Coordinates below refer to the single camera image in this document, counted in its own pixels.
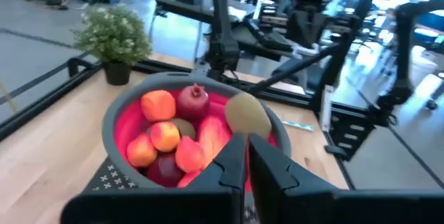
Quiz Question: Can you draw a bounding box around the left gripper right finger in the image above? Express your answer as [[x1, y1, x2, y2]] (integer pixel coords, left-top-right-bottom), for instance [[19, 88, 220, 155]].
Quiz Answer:
[[248, 133, 444, 224]]

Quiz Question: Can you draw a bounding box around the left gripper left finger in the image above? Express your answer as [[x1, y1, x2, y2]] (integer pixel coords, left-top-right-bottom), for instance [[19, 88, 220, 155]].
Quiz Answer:
[[60, 132, 247, 224]]

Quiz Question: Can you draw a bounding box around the dark red toy fruit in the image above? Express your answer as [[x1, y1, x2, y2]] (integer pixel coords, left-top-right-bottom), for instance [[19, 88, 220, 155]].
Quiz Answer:
[[176, 83, 212, 121], [145, 153, 187, 188]]

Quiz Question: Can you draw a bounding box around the small orange-red toy peach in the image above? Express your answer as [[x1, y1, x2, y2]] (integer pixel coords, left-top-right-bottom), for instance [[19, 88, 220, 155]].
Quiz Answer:
[[174, 135, 205, 174], [149, 121, 181, 153], [126, 132, 159, 169]]

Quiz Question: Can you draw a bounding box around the large orange toy mango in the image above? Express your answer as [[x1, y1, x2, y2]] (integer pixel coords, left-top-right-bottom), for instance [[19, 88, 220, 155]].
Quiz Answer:
[[197, 114, 232, 169]]

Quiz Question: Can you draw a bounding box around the brown toy kiwi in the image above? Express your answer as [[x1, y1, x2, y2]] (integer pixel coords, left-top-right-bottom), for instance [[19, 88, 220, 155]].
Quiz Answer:
[[169, 118, 197, 141], [224, 92, 273, 139]]

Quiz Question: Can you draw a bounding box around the orange toy tangerine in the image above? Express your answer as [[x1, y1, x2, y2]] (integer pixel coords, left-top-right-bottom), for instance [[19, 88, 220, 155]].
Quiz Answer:
[[140, 89, 177, 123]]

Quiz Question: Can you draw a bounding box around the red grey collapsible colander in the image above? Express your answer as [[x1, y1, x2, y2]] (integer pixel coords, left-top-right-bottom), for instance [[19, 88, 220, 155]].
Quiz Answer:
[[101, 71, 292, 192]]

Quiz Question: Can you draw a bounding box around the black perforated metal stand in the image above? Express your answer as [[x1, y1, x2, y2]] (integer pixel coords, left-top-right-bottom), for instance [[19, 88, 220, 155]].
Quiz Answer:
[[83, 157, 139, 192]]

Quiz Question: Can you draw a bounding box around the silver aluminium bar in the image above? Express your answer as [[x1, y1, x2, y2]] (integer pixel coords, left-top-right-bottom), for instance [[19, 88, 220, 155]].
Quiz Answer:
[[318, 84, 334, 133]]

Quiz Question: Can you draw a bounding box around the green potted plant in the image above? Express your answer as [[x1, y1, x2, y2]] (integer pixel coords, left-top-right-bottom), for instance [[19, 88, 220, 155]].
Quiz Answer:
[[71, 4, 153, 87]]

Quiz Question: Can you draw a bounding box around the black keyboard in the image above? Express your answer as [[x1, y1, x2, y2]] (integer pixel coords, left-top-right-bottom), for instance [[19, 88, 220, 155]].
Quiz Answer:
[[244, 17, 294, 53]]

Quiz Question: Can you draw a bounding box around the black frame clamp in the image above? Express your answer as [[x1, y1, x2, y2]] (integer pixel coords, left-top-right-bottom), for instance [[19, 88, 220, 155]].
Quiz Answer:
[[324, 144, 350, 161]]

